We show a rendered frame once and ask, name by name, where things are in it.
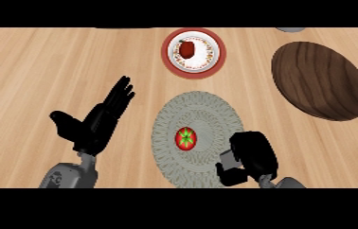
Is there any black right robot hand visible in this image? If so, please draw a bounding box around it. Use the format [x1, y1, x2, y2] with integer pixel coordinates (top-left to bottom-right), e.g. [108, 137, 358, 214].
[215, 131, 280, 187]

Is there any dark brown wooden oval board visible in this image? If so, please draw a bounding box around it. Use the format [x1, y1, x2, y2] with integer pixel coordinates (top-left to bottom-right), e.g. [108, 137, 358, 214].
[270, 41, 358, 122]

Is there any red cupcake with green star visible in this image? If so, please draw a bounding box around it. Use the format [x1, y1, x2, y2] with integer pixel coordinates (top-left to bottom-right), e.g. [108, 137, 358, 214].
[173, 126, 199, 152]

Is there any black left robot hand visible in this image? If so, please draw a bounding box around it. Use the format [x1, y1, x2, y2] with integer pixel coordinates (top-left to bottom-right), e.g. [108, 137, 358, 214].
[49, 75, 138, 158]

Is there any dark red pepper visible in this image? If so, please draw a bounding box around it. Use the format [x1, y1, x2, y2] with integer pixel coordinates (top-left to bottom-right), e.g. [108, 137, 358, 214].
[178, 40, 197, 60]

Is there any red-rimmed white bowl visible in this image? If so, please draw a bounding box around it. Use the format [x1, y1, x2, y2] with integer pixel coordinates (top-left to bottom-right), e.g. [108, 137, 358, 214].
[162, 27, 228, 80]

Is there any round grey woven placemat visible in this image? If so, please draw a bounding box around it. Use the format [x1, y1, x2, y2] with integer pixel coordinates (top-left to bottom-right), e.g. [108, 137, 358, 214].
[150, 91, 246, 189]

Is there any grey round object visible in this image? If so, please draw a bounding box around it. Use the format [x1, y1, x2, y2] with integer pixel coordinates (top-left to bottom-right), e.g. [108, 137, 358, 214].
[274, 26, 308, 33]

